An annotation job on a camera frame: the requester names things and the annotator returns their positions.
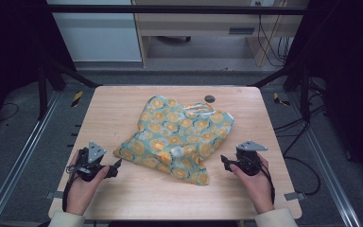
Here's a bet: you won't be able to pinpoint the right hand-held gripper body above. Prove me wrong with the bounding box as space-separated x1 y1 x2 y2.
231 140 269 177

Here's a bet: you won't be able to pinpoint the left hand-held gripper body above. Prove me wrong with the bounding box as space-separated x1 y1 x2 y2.
67 140 107 183

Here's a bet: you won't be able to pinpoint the lemon print cloth bag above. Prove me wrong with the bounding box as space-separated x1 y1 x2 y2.
112 95 235 186

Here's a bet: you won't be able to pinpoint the person's right hand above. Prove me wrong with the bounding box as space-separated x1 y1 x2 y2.
229 153 276 216

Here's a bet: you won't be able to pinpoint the person's left hand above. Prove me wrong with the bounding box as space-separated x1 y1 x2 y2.
65 150 111 217

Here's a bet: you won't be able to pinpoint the yellow black tape marker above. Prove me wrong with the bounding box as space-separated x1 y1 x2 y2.
70 91 85 109

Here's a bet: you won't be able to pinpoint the black metal stand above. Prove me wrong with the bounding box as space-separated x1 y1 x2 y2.
248 61 314 125
37 55 103 121

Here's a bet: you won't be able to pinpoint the white cabinet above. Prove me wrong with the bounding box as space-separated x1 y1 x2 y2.
46 0 143 62

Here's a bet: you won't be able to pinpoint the black curtain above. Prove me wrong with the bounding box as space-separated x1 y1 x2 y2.
282 0 363 193
0 0 78 140

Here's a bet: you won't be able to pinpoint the right hand-held gripper black cable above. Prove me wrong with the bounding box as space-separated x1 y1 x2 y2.
259 161 277 205

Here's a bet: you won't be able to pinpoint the hand-held gripper black cable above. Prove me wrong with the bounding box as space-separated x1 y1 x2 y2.
61 164 78 213
259 161 277 205

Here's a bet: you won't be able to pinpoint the left hand-held gripper black cable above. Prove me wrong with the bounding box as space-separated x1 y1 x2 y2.
61 164 78 213

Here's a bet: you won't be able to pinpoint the grey metal table bracket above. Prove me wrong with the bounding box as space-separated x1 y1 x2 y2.
284 191 307 202
44 190 65 201

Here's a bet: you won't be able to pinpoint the black floor cables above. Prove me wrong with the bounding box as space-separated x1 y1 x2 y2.
273 77 328 197

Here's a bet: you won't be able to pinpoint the aluminium floor rail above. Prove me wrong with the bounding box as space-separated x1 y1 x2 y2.
286 93 363 227
0 90 62 227

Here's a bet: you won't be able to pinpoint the thin black floor cable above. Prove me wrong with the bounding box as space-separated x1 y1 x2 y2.
0 101 21 123

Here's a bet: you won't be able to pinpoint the black hanging desk cables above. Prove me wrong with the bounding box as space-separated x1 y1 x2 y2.
256 1 293 67

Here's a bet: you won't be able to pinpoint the black horizontal frame bar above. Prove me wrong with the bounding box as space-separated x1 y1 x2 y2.
46 4 308 16

